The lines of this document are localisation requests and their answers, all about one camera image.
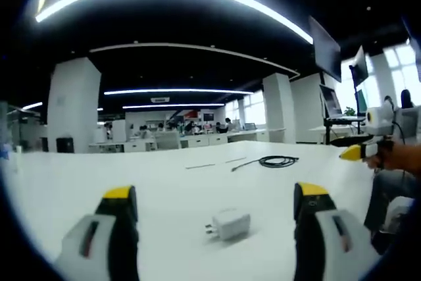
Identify small black monitor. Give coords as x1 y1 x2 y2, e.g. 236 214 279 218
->
349 45 370 88

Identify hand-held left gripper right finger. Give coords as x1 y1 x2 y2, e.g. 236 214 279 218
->
293 181 382 281

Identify black laptop stand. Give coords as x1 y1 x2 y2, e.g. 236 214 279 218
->
323 117 366 145

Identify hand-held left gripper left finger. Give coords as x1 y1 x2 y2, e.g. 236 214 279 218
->
53 184 141 281

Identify grey metal shelf rack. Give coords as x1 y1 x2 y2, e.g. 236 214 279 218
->
0 101 44 152

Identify white charger adapter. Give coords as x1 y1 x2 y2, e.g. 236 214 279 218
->
204 208 252 242

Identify curved white ceiling trim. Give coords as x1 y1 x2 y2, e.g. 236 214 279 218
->
89 42 301 80

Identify white desk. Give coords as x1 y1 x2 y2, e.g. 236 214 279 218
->
0 140 380 281

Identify white mesh office chair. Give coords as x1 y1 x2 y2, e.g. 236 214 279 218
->
154 129 182 150

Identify large black hanging monitor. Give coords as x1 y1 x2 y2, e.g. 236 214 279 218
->
307 14 342 83

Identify person's right hand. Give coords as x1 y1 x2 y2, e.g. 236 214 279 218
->
364 140 395 172

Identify black cabinet box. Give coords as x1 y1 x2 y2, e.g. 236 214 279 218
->
55 136 75 155

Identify narrow white pillar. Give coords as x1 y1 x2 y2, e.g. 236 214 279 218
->
262 72 297 145

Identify ceiling light strip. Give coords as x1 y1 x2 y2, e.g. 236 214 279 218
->
122 103 226 109
104 88 255 96

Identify metal desk strip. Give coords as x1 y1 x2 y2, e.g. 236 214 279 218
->
184 156 248 170

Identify wide white pillar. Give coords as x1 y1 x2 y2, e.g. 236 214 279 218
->
47 57 103 154

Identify grey box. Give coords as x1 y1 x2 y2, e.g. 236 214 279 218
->
395 105 421 145

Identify person's legs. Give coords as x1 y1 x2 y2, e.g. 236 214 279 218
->
362 168 419 233

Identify green panel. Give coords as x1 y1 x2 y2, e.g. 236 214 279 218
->
356 88 368 115

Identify open laptop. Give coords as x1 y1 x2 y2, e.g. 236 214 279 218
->
318 83 366 122

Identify black Type-C cable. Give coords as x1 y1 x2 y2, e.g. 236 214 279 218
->
230 155 301 173

